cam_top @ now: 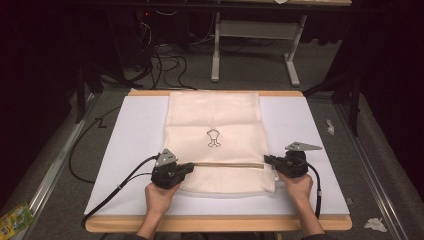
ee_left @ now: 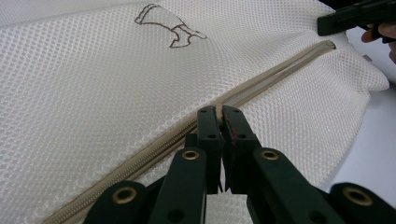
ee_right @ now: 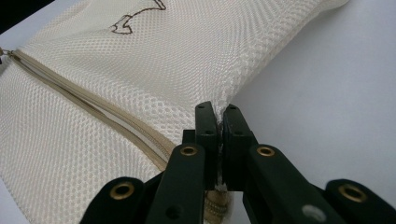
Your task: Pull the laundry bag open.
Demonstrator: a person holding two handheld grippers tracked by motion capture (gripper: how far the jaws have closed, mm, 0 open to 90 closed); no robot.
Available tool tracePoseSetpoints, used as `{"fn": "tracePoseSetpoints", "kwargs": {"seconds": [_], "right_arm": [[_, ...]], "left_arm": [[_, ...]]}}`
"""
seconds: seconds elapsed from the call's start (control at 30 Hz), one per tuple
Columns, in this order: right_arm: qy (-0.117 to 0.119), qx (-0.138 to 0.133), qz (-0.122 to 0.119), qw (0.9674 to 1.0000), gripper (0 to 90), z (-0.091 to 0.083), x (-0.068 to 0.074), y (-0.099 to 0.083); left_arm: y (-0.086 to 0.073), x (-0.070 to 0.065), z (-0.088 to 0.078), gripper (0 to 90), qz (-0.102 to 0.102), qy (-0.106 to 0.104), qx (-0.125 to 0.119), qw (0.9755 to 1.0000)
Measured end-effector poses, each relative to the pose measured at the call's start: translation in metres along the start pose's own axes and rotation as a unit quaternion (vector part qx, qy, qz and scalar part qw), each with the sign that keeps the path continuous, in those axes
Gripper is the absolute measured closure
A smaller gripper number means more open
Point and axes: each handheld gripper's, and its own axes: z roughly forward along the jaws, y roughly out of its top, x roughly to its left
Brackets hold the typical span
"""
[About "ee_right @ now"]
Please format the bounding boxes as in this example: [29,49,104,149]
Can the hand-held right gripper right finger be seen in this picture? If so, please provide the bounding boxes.
[221,104,260,192]

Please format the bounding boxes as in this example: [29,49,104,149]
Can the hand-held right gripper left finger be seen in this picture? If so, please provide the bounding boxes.
[181,101,219,191]

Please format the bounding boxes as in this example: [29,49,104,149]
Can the cream mesh laundry bag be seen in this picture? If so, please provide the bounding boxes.
[0,0,351,224]

